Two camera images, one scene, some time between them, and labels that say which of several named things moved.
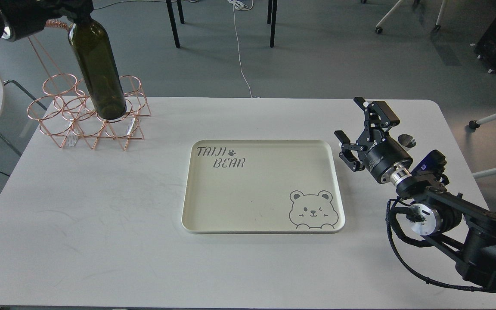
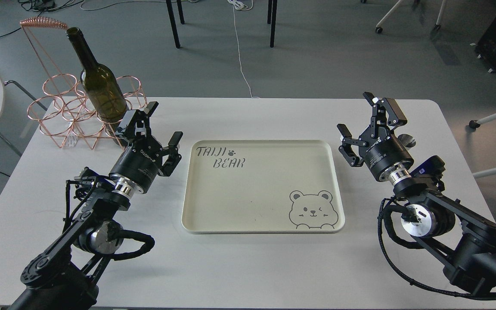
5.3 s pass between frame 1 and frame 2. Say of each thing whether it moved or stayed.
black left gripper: moved
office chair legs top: stayed
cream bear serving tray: stayed
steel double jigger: stayed
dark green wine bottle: moved
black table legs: stayed
